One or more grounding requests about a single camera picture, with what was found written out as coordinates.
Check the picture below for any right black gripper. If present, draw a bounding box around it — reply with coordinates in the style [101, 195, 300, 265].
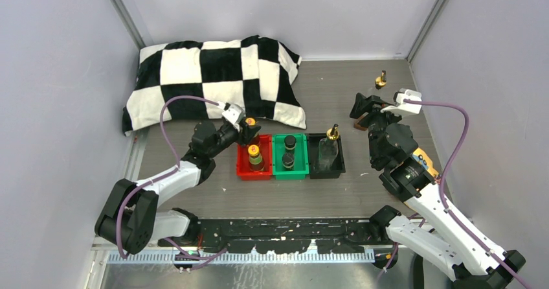
[350, 92, 406, 165]

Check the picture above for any yellow cap chili sauce bottle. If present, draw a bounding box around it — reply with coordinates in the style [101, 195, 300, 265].
[245, 117, 260, 146]

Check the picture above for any brown sauce glass bottle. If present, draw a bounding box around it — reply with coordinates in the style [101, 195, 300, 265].
[353, 70, 388, 132]

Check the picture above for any green label spice jar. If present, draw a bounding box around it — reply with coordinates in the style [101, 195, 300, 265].
[282, 152, 295, 171]

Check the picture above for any clear glass oil bottle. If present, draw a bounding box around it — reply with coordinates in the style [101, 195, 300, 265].
[315, 124, 340, 172]

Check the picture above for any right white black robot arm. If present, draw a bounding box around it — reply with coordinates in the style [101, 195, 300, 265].
[350, 89, 526, 288]

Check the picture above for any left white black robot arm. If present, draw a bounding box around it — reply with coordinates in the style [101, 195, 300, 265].
[95, 120, 261, 257]

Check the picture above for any red plastic bin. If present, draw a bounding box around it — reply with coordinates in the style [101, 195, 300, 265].
[236, 134, 273, 181]

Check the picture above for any black white checkered cloth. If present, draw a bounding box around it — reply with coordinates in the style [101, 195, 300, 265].
[121, 35, 306, 135]

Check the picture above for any green plastic bin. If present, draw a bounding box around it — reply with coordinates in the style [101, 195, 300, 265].
[272, 133, 309, 181]

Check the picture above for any black plastic bin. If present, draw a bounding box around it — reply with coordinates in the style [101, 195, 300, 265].
[306, 133, 346, 179]

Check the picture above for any yellow cloth rag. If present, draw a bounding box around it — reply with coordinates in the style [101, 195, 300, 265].
[412, 148, 440, 181]

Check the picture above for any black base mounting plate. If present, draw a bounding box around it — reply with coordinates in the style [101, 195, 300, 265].
[172, 218, 392, 254]

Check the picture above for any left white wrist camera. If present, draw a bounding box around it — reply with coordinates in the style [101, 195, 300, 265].
[220, 102, 245, 132]

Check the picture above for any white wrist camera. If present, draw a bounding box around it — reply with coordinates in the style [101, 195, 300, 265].
[381, 88, 422, 117]
[220, 102, 245, 132]

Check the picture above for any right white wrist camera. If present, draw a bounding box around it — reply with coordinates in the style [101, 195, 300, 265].
[381, 88, 422, 117]

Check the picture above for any aluminium slotted rail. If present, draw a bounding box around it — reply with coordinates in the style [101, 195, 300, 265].
[106, 249, 375, 264]

